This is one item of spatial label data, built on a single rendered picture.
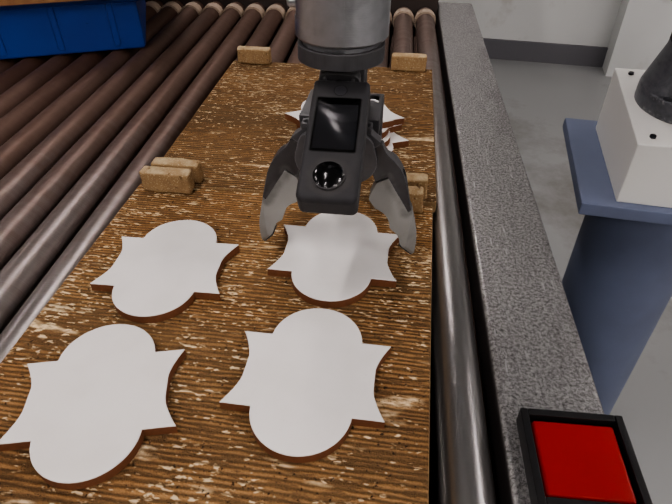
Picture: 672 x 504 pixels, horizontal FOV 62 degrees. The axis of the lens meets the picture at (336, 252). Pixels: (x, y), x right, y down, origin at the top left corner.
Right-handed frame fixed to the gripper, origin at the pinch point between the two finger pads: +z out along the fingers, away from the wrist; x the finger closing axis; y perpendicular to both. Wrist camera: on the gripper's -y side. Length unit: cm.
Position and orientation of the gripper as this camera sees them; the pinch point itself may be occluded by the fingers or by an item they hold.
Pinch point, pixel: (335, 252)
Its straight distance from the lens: 55.5
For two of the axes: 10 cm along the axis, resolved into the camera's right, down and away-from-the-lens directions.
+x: -9.9, -0.9, 1.1
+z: -0.1, 7.9, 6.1
